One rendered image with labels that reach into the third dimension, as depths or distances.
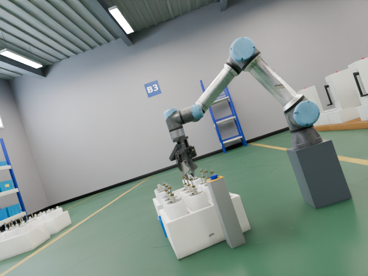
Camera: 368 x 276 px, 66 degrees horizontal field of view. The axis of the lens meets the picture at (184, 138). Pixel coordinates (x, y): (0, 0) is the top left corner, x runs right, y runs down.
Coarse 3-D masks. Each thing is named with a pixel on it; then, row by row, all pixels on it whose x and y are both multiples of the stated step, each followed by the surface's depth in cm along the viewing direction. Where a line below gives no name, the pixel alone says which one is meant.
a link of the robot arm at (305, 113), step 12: (240, 48) 133; (252, 48) 131; (240, 60) 133; (252, 60) 133; (252, 72) 136; (264, 72) 134; (264, 84) 136; (276, 84) 133; (276, 96) 135; (288, 96) 132; (300, 96) 131; (288, 108) 133; (300, 108) 129; (312, 108) 128; (300, 120) 130; (312, 120) 129
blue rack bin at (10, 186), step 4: (8, 180) 604; (12, 180) 615; (0, 184) 580; (4, 184) 591; (8, 184) 601; (12, 184) 612; (0, 188) 579; (4, 188) 588; (8, 188) 598; (12, 188) 609; (0, 192) 580
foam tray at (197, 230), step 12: (240, 204) 142; (168, 216) 147; (192, 216) 137; (204, 216) 138; (216, 216) 139; (240, 216) 141; (168, 228) 134; (180, 228) 135; (192, 228) 136; (204, 228) 137; (216, 228) 138; (180, 240) 135; (192, 240) 136; (204, 240) 137; (216, 240) 138; (180, 252) 134; (192, 252) 135
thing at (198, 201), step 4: (204, 192) 144; (188, 196) 145; (192, 196) 142; (196, 196) 141; (200, 196) 141; (204, 196) 143; (188, 200) 144; (192, 200) 142; (196, 200) 141; (200, 200) 141; (204, 200) 142; (192, 204) 142; (196, 204) 141; (200, 204) 141; (204, 204) 142; (208, 204) 144; (192, 208) 143; (196, 208) 141; (200, 208) 141
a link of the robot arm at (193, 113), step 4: (184, 108) 144; (188, 108) 142; (192, 108) 141; (196, 108) 140; (200, 108) 141; (180, 112) 142; (184, 112) 141; (188, 112) 141; (192, 112) 140; (196, 112) 140; (200, 112) 140; (180, 116) 141; (184, 116) 141; (188, 116) 141; (192, 116) 141; (196, 116) 141; (200, 116) 141; (184, 120) 142; (188, 120) 142; (192, 120) 143; (196, 120) 151
